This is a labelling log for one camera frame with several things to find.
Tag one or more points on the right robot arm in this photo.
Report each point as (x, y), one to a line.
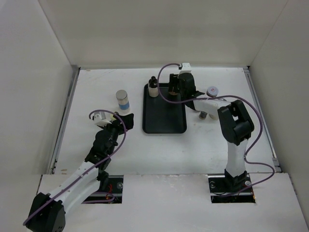
(235, 122)

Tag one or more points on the yellow cap spice jar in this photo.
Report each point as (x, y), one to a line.
(113, 117)

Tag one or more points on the red label spice jar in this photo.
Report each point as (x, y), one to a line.
(212, 91)

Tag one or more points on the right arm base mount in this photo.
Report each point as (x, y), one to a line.
(227, 189)

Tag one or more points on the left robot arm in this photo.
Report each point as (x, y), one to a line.
(48, 211)

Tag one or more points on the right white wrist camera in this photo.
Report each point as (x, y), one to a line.
(185, 68)

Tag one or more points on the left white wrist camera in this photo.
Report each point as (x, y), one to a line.
(100, 119)

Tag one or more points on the grey grinder cap salt jar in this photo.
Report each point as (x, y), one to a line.
(214, 116)

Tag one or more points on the black cap white powder bottle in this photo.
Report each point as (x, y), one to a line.
(152, 87)

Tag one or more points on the black rectangular tray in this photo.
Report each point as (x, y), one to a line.
(161, 117)

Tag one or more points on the silver cap blue label jar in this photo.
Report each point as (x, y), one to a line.
(122, 98)

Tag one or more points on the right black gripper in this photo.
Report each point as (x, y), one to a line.
(174, 79)

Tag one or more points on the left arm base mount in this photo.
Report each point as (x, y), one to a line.
(110, 190)

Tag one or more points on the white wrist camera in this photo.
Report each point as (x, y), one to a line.
(185, 68)
(100, 119)

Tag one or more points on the small black cap spice jar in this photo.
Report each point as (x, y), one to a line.
(203, 115)

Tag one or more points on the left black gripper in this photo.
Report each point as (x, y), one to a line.
(115, 124)

